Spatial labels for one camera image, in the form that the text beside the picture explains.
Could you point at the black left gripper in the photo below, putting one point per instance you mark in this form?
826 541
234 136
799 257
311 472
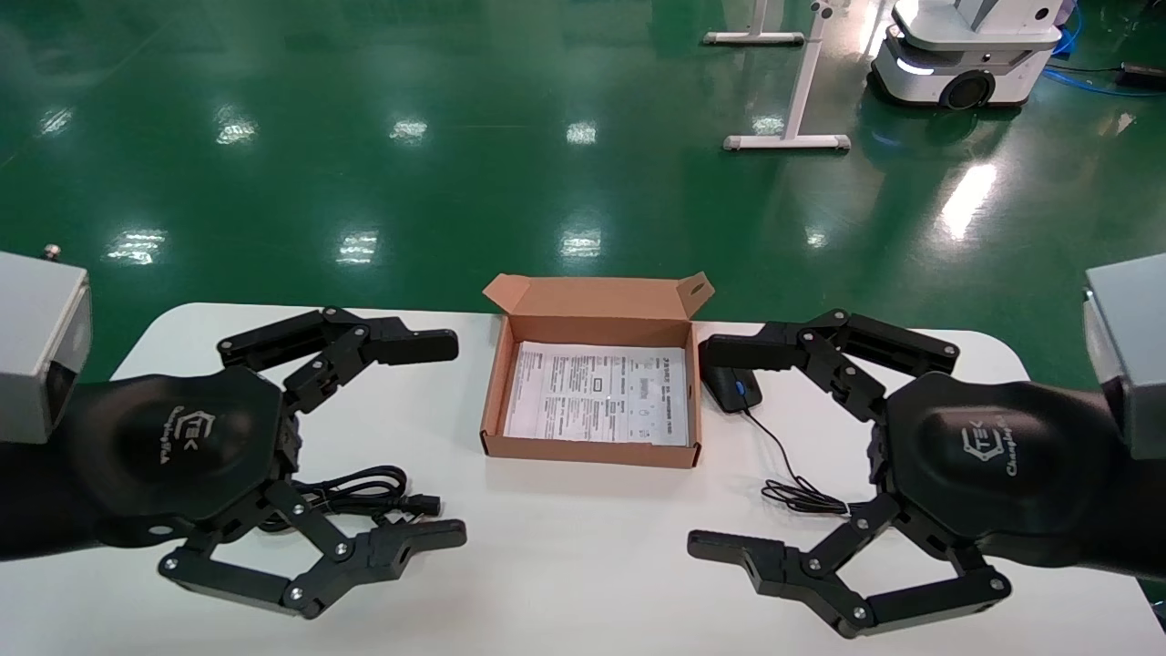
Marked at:
173 446

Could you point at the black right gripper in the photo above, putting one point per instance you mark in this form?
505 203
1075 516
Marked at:
993 465

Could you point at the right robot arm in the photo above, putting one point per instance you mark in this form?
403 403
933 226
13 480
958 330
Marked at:
1146 519

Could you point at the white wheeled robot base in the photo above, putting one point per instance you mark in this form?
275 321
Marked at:
966 46

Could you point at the brown cardboard box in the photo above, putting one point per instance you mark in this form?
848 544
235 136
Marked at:
592 454

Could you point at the white printed paper sheet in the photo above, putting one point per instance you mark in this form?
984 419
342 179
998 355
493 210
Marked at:
592 392

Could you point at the white table leg stand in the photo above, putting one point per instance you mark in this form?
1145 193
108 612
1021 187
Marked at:
788 141
751 37

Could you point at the black power adapter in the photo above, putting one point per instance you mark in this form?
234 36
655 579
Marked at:
1143 75

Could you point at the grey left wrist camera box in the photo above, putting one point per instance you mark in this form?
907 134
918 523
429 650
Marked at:
36 346

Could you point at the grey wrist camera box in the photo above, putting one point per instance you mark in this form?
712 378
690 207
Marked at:
36 346
1130 346

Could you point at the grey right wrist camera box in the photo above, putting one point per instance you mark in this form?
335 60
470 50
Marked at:
1130 346

